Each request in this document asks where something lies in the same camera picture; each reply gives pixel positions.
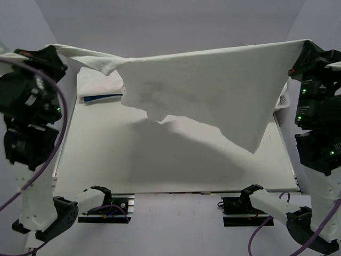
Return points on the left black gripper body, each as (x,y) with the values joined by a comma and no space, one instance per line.
(57,71)

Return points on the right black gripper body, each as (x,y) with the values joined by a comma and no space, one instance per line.
(315,68)

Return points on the plain white t shirt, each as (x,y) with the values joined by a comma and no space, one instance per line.
(234,89)

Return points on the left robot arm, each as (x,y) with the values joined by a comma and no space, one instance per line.
(31,103)

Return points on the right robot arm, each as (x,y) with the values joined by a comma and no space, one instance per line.
(316,227)

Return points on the white plastic basket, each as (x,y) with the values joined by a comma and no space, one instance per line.
(283,100)

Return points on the folded white t shirt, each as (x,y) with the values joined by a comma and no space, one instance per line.
(93,83)

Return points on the folded blue t shirt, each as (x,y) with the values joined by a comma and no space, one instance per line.
(99,97)

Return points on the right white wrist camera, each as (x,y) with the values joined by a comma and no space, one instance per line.
(336,66)

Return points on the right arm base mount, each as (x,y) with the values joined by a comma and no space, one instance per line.
(234,215)

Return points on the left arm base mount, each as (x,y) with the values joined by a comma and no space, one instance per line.
(119,210)

